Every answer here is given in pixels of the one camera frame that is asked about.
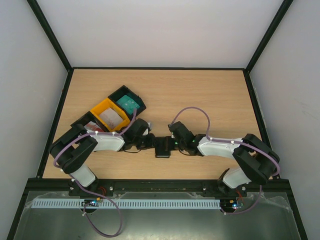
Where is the black card holder wallet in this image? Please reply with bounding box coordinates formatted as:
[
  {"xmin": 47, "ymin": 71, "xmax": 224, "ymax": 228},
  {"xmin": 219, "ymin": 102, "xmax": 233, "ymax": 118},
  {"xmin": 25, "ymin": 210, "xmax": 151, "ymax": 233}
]
[{"xmin": 155, "ymin": 136, "xmax": 172, "ymax": 158}]

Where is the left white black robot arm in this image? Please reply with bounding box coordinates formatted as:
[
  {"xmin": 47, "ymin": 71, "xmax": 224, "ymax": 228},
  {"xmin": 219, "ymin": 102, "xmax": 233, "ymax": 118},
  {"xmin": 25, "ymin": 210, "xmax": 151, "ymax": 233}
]
[{"xmin": 49, "ymin": 118, "xmax": 156, "ymax": 188}]

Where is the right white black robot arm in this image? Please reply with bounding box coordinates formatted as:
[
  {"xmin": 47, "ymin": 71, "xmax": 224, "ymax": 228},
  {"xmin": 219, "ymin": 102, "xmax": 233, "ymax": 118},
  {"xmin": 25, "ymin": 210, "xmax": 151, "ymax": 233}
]
[{"xmin": 168, "ymin": 121, "xmax": 280, "ymax": 196}]

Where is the yellow bin with white cards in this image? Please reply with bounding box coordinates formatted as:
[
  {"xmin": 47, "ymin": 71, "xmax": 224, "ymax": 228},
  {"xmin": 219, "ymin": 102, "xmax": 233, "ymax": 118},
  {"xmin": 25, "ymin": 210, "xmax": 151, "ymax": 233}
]
[{"xmin": 90, "ymin": 98, "xmax": 131, "ymax": 132}]

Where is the teal cards stack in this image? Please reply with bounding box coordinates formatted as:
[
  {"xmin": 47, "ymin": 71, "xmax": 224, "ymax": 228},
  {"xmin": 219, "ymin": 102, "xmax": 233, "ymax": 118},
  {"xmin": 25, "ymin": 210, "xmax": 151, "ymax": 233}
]
[{"xmin": 116, "ymin": 95, "xmax": 140, "ymax": 115}]

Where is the black bin with teal cards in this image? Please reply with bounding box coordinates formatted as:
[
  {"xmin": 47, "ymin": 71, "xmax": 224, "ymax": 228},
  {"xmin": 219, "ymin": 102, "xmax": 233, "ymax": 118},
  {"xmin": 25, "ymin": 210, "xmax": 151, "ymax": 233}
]
[{"xmin": 108, "ymin": 85, "xmax": 147, "ymax": 120}]

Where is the red white cards stack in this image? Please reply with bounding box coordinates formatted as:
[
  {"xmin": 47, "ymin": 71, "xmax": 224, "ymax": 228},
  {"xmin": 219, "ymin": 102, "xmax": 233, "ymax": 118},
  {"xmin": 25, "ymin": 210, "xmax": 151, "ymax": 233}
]
[{"xmin": 84, "ymin": 121, "xmax": 104, "ymax": 132}]

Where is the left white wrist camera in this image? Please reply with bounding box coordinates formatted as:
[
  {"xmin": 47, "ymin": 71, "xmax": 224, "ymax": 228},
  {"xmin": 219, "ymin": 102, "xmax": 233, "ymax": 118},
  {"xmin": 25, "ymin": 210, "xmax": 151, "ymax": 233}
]
[{"xmin": 142, "ymin": 122, "xmax": 152, "ymax": 136}]

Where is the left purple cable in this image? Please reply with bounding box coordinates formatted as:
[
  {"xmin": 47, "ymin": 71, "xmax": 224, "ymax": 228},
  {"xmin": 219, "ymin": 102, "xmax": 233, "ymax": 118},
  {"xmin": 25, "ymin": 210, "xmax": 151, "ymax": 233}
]
[{"xmin": 53, "ymin": 108, "xmax": 138, "ymax": 181}]

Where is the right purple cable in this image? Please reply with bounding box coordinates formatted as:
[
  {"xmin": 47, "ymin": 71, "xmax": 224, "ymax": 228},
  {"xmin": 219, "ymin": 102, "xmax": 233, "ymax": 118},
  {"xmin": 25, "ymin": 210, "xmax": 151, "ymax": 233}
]
[{"xmin": 172, "ymin": 107, "xmax": 280, "ymax": 216}]

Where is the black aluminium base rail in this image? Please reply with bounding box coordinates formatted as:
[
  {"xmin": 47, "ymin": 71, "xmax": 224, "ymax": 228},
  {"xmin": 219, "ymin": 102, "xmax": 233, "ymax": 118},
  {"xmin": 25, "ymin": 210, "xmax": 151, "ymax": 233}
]
[{"xmin": 24, "ymin": 177, "xmax": 291, "ymax": 198}]

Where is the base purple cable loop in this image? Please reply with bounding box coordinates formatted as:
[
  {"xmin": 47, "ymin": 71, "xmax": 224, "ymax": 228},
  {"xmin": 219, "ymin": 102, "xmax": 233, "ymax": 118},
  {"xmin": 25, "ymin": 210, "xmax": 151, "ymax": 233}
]
[{"xmin": 81, "ymin": 193, "xmax": 125, "ymax": 238}]

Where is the light blue slotted cable duct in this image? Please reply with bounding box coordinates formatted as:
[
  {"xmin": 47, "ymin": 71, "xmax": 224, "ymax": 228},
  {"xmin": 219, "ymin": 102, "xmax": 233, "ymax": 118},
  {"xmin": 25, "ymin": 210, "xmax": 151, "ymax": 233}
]
[{"xmin": 31, "ymin": 198, "xmax": 221, "ymax": 210}]

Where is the black cage frame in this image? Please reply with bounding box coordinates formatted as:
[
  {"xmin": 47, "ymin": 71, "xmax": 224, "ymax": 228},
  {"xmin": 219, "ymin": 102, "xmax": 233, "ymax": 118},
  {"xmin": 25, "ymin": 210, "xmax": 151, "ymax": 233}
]
[{"xmin": 7, "ymin": 0, "xmax": 308, "ymax": 240}]

